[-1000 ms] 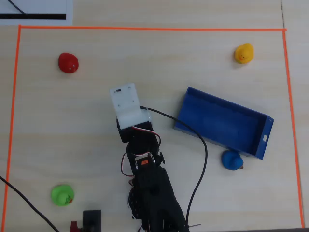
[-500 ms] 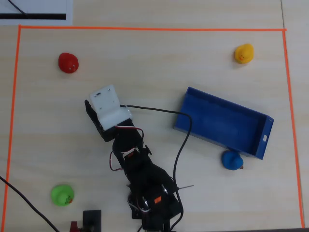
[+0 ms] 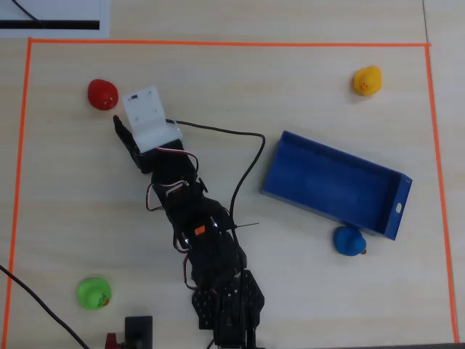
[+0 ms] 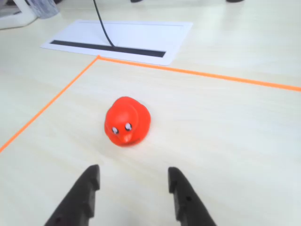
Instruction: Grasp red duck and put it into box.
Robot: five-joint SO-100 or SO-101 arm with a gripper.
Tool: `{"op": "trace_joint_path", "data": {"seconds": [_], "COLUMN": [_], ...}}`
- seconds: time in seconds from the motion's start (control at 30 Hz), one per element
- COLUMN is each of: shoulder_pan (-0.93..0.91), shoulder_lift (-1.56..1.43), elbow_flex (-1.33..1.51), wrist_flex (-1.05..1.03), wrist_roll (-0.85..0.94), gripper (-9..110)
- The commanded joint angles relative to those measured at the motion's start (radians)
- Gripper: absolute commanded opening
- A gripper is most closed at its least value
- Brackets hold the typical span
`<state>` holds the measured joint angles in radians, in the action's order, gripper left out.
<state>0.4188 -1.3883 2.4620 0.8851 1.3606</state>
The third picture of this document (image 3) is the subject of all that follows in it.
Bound white board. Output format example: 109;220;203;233
0;0;110;39

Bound thick black cable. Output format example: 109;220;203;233
0;264;90;349

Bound red white servo wires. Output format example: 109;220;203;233
145;147;200;292

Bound blue plastic box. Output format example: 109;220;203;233
260;129;413;241

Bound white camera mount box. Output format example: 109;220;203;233
121;85;184;153

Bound blue rubber duck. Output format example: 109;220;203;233
333;225;367;257

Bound black strip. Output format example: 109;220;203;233
0;20;100;31

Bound orange tape strip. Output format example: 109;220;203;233
424;45;460;345
1;38;34;349
28;37;432;49

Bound yellow rubber duck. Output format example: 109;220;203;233
352;65;383;97

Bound red rubber duck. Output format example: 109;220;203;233
87;79;120;111

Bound green rubber duck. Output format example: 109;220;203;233
76;277;113;312

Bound black camera cable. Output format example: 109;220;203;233
165;118;268;255

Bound black clamp block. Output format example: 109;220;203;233
124;316;154;349

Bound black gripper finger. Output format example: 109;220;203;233
113;115;146;173

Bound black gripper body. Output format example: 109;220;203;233
137;138;200;183

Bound thin black cable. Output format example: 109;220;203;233
12;0;41;23

